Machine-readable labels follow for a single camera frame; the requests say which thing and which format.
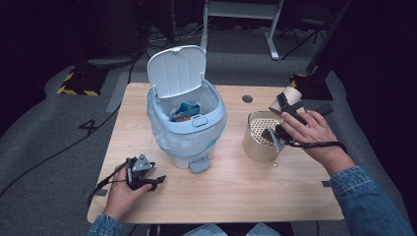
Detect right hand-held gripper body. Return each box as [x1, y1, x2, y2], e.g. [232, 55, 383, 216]
[261, 104, 309, 154]

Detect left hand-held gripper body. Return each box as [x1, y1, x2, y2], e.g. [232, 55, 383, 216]
[125, 152, 157, 192]

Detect brown paper cup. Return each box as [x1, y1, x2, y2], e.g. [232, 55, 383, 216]
[268, 86, 303, 115]

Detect beige bucket with strainer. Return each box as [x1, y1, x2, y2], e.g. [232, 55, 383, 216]
[242, 110, 289, 163]

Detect clear plastic bin liner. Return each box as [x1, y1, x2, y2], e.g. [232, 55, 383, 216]
[147, 88, 228, 160]

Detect colourful snack packet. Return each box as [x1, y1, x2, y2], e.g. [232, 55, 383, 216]
[169, 101, 202, 123]

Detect white grey pedal trash bin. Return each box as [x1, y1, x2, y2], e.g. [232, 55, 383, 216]
[146, 44, 228, 174]

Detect person's right hand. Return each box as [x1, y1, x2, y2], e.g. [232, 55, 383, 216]
[279, 109, 356, 177]

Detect person's left hand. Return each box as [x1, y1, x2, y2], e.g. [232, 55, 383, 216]
[102, 166, 153, 221]

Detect black yellow striped stand base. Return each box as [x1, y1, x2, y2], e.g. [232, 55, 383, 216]
[289, 73, 334, 101]
[56, 67, 110, 97]

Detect black tripod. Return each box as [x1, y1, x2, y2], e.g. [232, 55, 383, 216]
[277, 13, 330, 61]

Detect black stand pole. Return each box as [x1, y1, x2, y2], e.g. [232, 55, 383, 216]
[305, 0, 354, 76]

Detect grey floor strip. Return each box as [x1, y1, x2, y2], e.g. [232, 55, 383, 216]
[105, 71, 131, 114]

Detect person's legs in jeans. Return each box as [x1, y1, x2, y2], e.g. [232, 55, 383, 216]
[181, 222, 283, 236]

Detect left hand-held gripper cable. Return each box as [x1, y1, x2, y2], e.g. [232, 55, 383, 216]
[88, 159, 132, 201]

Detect hand-held gripper cable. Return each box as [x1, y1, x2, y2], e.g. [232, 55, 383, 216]
[88, 159, 132, 201]
[278, 129, 349, 155]

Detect right hand-held gripper cable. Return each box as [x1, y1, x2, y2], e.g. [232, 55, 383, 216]
[278, 129, 349, 155]

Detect long black floor cable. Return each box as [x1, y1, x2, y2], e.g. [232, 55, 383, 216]
[0, 48, 146, 199]

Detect white desk frame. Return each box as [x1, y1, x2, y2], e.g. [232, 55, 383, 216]
[199, 0, 285, 61]

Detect bundle of background cables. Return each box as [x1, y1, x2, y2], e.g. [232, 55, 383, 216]
[146, 19, 206, 51]

